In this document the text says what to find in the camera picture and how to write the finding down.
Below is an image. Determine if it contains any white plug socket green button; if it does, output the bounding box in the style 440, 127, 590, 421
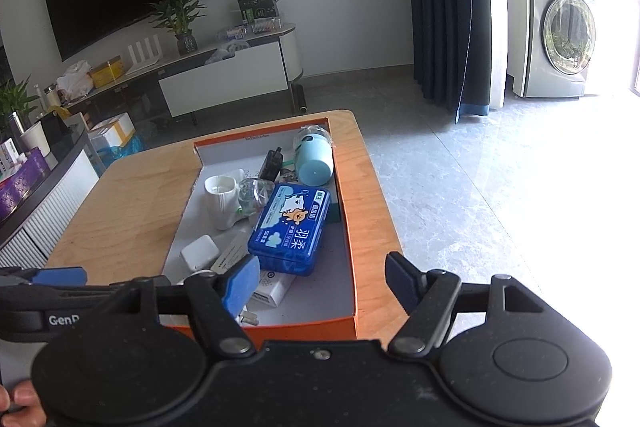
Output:
204, 176, 242, 231

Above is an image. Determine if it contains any white wifi router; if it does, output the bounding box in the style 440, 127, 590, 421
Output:
125, 34, 163, 76

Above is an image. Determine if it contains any white plastic bag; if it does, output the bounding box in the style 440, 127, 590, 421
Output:
56, 60, 94, 101

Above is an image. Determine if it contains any white usb charger cube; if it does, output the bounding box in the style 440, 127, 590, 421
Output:
180, 234, 220, 272

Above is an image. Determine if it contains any potted green plant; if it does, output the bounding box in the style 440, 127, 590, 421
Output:
152, 0, 205, 56

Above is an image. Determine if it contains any black green display box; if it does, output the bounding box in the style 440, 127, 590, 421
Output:
238, 0, 279, 23

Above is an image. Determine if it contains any left green plant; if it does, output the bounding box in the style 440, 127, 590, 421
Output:
0, 77, 38, 140

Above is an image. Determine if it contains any purple box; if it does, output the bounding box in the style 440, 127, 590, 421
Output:
0, 147, 50, 221

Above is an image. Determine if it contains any person's left hand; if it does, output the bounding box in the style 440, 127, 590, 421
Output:
0, 379, 47, 427

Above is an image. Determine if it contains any blue plastic case cartoon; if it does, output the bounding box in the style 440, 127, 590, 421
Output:
247, 183, 331, 277

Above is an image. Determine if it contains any clear plastic packet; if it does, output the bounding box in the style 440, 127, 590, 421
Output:
236, 178, 276, 219

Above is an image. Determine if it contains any black charger adapter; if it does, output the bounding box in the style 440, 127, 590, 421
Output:
258, 147, 283, 182

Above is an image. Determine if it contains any curved white ribbed counter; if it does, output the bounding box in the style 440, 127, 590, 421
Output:
1, 131, 99, 268

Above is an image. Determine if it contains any light blue toothpick jar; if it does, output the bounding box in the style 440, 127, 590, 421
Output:
293, 124, 334, 186

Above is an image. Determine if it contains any orange white cardboard box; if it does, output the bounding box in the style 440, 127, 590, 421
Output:
163, 124, 357, 343

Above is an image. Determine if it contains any blue plastic bag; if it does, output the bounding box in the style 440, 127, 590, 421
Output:
96, 134, 145, 168

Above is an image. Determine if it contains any white paper cup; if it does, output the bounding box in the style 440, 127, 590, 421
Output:
20, 121, 50, 157

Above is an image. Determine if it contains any white black tv cabinet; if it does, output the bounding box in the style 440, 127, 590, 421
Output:
67, 23, 304, 117

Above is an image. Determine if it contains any silver washing machine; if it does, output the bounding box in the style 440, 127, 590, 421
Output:
506, 0, 597, 98

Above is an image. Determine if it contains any white yellow cardboard box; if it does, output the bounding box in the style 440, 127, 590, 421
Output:
89, 113, 136, 150

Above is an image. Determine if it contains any dark blue curtain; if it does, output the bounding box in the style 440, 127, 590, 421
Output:
410, 0, 491, 119

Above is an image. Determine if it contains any black roll on floor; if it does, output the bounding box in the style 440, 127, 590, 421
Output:
291, 82, 307, 114

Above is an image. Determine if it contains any white power adapter box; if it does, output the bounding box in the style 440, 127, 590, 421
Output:
209, 233, 298, 309

